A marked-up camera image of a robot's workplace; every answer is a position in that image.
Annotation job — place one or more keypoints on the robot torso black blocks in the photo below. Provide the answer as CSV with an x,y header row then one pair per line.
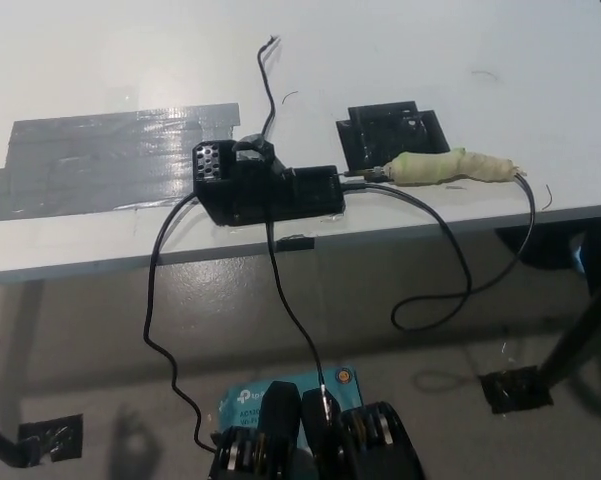
x,y
280,425

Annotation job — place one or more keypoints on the black soldering iron base station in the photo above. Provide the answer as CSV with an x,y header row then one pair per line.
x,y
280,200

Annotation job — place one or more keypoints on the black stand leg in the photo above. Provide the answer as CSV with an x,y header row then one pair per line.
x,y
580,330
2,442

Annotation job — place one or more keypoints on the teal tp-link box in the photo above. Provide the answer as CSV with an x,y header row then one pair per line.
x,y
247,400

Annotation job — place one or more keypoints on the small black tape strip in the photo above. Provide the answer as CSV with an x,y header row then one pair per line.
x,y
295,244

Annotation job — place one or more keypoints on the black bracket under table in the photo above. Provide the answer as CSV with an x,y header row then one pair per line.
x,y
540,247

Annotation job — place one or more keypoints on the grey duct tape patch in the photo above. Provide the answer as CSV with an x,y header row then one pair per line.
x,y
105,160

